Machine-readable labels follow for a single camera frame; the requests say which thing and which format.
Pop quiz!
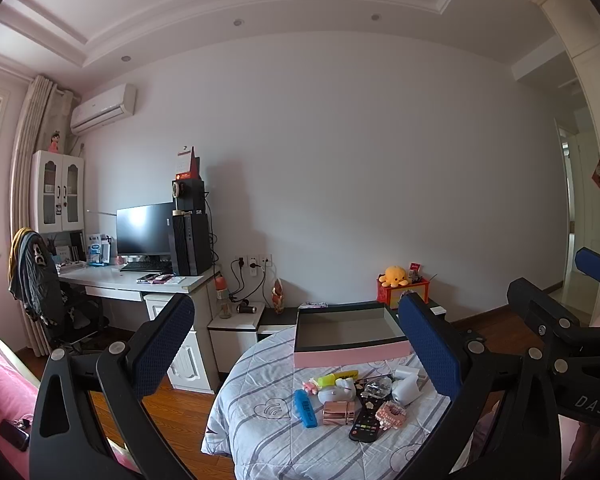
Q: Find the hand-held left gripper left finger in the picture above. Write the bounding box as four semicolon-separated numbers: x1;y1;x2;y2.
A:
28;292;197;480

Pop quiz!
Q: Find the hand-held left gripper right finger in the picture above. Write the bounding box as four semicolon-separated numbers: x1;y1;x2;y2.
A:
398;291;563;480

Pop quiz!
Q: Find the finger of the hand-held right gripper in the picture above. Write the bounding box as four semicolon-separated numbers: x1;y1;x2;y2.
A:
506;277;583;356
574;246;600;292

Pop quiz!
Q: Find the white round toy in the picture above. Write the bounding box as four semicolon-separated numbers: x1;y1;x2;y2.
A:
391;377;423;406

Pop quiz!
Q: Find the pink storage box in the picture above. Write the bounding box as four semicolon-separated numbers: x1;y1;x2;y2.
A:
293;302;416;368

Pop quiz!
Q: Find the yellow highlighter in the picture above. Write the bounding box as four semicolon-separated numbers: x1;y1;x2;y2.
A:
317;370;360;390

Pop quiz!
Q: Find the black remote control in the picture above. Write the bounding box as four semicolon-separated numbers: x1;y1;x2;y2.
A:
349;397;388;443

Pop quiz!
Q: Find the grey whale toy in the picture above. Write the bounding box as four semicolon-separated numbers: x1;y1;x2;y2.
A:
318;377;357;406

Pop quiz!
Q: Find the rose gold box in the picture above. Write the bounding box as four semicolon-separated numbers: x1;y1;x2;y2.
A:
322;401;356;425

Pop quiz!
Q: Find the red printed box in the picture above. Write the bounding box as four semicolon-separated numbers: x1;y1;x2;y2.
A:
377;277;431;310

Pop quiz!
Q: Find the clear plastic piece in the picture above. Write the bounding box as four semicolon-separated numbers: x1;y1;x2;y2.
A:
362;379;393;401

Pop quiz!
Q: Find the yellow octopus plush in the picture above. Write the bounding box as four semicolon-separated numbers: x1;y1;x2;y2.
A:
378;266;411;288

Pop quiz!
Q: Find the white bedside cabinet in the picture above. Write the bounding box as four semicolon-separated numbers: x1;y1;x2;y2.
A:
207;301;267;391

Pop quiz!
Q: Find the orange cap bottle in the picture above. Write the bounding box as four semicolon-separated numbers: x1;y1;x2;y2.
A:
215;275;232;320

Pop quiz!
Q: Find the black flower hair card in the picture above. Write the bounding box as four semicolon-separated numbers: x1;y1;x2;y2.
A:
354;377;381;403

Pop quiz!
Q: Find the white desk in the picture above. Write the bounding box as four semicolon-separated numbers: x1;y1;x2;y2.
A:
57;260;221;393

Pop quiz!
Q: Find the black office chair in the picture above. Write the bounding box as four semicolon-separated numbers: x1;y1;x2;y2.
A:
17;280;111;356

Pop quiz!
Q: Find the black computer tower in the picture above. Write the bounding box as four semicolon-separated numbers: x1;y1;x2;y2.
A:
169;212;213;277

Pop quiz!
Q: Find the blue bottle pack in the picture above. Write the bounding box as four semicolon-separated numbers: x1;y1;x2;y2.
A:
87;232;112;266

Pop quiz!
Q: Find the black computer monitor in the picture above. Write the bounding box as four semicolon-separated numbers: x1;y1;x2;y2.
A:
116;202;175;257

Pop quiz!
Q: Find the low black bench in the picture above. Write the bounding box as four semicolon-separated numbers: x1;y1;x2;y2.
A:
256;300;451;343

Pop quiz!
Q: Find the stack of books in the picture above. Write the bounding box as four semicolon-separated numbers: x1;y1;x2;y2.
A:
55;245;87;266

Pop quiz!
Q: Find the dark jacket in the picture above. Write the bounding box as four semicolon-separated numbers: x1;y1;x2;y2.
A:
7;227;66;326

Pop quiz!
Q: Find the black box with round dial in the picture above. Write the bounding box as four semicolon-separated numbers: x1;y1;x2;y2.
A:
172;178;206;212

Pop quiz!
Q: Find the pink bedspread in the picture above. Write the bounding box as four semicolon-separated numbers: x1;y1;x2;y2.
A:
0;317;46;480

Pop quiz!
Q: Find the black pouch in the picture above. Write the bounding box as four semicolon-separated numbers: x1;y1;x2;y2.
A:
0;419;31;452

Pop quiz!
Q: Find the red desk calendar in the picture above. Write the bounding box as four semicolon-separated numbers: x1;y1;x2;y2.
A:
176;146;201;181

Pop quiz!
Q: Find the white glass door cabinet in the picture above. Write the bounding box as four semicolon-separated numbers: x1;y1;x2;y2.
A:
31;150;85;233

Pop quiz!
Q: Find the white air conditioner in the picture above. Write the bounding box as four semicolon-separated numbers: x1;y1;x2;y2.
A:
70;84;137;136

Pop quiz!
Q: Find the beige curtain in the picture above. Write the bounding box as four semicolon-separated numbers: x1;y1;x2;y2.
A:
10;75;76;356

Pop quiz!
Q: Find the black cable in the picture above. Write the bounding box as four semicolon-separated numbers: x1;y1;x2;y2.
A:
229;260;261;301

